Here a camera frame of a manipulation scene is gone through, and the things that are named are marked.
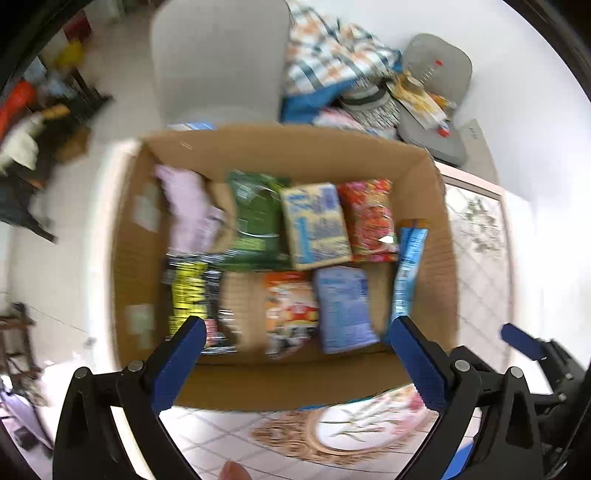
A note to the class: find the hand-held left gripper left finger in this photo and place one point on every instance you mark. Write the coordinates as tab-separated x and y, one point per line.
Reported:
178	360

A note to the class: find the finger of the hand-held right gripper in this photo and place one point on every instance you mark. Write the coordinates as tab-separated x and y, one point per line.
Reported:
524	340

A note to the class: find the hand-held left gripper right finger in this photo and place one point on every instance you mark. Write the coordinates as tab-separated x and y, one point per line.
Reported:
418	357

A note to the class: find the black wipes packet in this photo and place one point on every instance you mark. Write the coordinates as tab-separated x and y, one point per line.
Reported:
194	302

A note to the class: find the long blue packet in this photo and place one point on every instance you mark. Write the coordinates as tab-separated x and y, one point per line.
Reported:
408	272

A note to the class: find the light blue packet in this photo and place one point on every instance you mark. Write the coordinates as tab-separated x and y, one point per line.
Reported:
344	309

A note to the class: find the orange cartoon packet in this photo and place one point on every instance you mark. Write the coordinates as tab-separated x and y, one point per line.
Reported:
291	314

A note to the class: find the red patterned packet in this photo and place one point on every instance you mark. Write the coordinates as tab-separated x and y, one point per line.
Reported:
369	217

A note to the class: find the purple cloth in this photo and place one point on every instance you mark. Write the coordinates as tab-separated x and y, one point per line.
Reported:
189	210

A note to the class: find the green wipes packet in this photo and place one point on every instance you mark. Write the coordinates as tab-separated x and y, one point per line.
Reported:
256	219

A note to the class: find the yellow and blue tissue packet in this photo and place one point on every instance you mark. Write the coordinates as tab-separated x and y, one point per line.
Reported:
316	226

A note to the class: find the person's left hand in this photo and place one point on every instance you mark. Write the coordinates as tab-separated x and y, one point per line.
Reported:
234	471

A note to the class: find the wooden rack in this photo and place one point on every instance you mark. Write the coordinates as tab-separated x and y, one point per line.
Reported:
16	344

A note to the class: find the black stroller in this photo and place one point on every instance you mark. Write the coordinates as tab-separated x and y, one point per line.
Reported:
34	194

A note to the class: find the small brown cardboard box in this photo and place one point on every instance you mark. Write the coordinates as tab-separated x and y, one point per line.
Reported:
74	144

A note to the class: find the striped hat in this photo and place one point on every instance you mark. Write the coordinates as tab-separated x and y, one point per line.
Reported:
371	105

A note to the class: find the yellow snack packets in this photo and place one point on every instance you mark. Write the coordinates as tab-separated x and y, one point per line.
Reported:
422	100

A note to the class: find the grey padded chair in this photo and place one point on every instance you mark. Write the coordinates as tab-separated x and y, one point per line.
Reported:
438	92

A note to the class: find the white goose plush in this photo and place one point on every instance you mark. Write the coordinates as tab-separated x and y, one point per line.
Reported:
21	143

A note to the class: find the clear oil bottle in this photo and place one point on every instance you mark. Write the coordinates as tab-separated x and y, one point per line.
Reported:
429	70

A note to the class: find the red plastic bag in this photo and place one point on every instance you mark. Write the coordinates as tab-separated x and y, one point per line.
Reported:
14	106

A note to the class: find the grey office chair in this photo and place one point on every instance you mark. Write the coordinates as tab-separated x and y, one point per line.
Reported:
221	60

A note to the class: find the plaid blanket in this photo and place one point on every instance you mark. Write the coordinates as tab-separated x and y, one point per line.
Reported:
332	50

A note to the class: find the yellow bag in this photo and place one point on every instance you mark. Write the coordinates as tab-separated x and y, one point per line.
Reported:
70	51

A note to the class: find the wall socket plate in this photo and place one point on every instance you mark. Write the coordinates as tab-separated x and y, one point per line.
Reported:
472	134

